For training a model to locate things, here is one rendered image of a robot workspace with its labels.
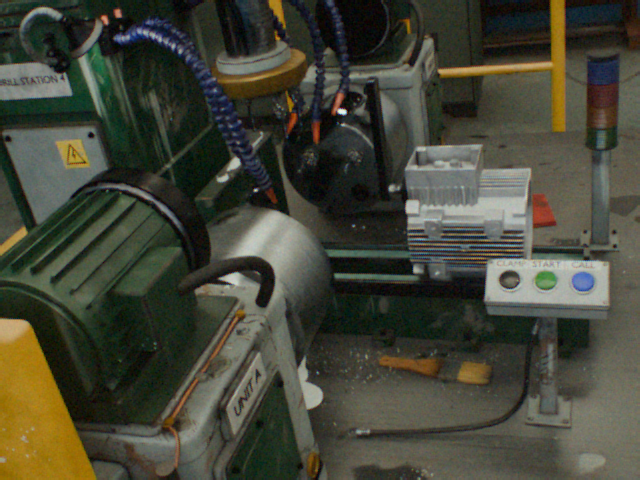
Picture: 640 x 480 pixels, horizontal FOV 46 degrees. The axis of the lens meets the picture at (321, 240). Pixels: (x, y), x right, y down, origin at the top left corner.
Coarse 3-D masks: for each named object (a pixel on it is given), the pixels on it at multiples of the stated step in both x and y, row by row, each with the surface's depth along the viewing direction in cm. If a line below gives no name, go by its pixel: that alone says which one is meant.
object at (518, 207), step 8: (408, 200) 130; (416, 200) 130; (512, 200) 124; (520, 200) 124; (408, 208) 130; (416, 208) 129; (512, 208) 124; (520, 208) 123; (416, 216) 131; (512, 216) 125; (520, 216) 125; (416, 272) 135; (424, 272) 135
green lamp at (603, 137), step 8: (592, 128) 148; (600, 128) 147; (608, 128) 147; (616, 128) 148; (592, 136) 149; (600, 136) 148; (608, 136) 148; (616, 136) 149; (592, 144) 150; (600, 144) 149; (608, 144) 149; (616, 144) 150
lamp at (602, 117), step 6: (618, 102) 146; (588, 108) 147; (594, 108) 146; (600, 108) 145; (606, 108) 145; (612, 108) 145; (588, 114) 148; (594, 114) 147; (600, 114) 146; (606, 114) 146; (612, 114) 146; (588, 120) 149; (594, 120) 147; (600, 120) 146; (606, 120) 146; (612, 120) 146; (594, 126) 148; (600, 126) 147; (606, 126) 147; (612, 126) 147
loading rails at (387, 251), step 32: (352, 256) 151; (384, 256) 149; (544, 256) 140; (576, 256) 138; (352, 288) 142; (384, 288) 140; (416, 288) 138; (448, 288) 136; (480, 288) 134; (352, 320) 146; (384, 320) 144; (416, 320) 142; (448, 320) 139; (480, 320) 137; (512, 320) 135; (576, 320) 131
